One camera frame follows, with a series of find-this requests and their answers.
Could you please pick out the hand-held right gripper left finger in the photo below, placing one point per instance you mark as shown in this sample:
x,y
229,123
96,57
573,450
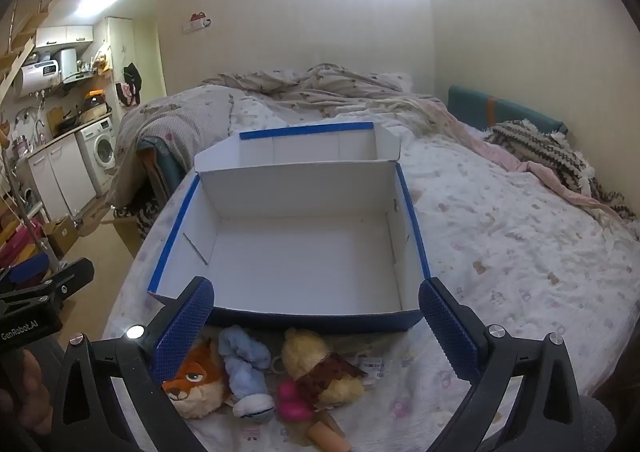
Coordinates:
x,y
184,332

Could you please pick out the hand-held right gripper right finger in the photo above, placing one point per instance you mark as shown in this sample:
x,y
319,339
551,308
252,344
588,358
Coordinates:
x,y
445,327

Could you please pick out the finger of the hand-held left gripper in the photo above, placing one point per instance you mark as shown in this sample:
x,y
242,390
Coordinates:
x,y
70,282

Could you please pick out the orange fox plush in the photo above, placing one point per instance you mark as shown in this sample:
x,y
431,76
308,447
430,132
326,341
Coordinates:
x,y
195,377

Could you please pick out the light blue plush toy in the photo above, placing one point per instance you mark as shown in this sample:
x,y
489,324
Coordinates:
x,y
245,362

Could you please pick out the yellow plush toy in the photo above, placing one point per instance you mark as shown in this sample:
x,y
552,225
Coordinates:
x,y
305,347

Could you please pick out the pink plush toy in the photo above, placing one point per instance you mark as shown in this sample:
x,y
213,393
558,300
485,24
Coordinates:
x,y
292,402

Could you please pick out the white cardboard box blue trim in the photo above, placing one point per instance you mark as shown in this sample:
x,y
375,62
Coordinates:
x,y
300,252

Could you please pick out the person's left hand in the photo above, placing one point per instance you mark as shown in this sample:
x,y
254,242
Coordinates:
x,y
20,384

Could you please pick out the cardboard box on floor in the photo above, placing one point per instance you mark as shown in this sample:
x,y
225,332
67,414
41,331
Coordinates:
x,y
62,234

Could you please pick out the white paper tag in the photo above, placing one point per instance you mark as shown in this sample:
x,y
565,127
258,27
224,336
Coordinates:
x,y
372,364

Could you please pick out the black and white striped cloth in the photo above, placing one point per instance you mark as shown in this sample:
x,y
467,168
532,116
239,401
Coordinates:
x,y
140,217

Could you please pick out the bed with floral sheet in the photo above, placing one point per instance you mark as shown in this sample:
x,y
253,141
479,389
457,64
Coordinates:
x,y
500,242

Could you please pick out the white base cabinet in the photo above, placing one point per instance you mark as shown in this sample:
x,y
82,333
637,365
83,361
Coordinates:
x,y
60,172

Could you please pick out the white washing machine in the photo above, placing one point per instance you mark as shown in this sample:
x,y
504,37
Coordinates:
x,y
100,152

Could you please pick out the teal upholstered chair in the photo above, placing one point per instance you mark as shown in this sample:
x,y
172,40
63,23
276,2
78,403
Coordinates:
x,y
165,167

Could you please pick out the tan cylindrical toy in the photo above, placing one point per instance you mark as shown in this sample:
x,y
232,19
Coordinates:
x,y
327,437

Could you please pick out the brown striped knitted blanket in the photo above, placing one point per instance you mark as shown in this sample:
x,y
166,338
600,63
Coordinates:
x,y
545,152

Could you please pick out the white water heater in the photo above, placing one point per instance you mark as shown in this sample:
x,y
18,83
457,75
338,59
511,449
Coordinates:
x,y
35,79

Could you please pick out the dark hanging clothes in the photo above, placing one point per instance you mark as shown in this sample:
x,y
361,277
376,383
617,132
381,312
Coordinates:
x,y
129,84

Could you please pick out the white kitchen appliance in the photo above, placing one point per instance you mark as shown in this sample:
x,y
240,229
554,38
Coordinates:
x,y
65,63

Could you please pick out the teal headboard cushion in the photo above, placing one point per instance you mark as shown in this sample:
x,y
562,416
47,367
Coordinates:
x,y
470,104

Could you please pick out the wooden staircase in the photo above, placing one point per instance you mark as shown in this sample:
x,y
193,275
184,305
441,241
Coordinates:
x,y
20,57

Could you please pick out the tall white cabinet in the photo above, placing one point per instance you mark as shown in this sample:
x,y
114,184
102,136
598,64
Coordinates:
x,y
120,42

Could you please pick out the beige patterned duvet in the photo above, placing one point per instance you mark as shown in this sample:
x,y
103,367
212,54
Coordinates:
x,y
325,87

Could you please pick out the white wall cabinet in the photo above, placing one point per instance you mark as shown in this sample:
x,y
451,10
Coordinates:
x,y
62,35

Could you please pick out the wall socket with red item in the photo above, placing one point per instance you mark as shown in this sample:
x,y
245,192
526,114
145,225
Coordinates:
x,y
196,22

